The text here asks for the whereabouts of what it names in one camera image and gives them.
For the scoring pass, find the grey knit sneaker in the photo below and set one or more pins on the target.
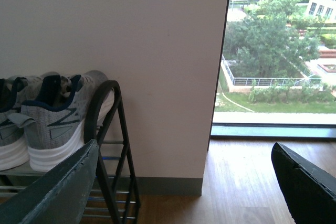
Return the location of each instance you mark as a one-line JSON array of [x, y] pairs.
[[14, 91], [53, 122]]

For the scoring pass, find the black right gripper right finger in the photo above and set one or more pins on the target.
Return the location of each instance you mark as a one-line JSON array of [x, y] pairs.
[[309, 191]]

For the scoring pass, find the black metal shoe rack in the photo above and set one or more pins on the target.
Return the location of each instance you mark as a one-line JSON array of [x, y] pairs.
[[115, 194]]

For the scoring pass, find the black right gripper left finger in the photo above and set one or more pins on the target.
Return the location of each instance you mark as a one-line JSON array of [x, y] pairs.
[[60, 195]]

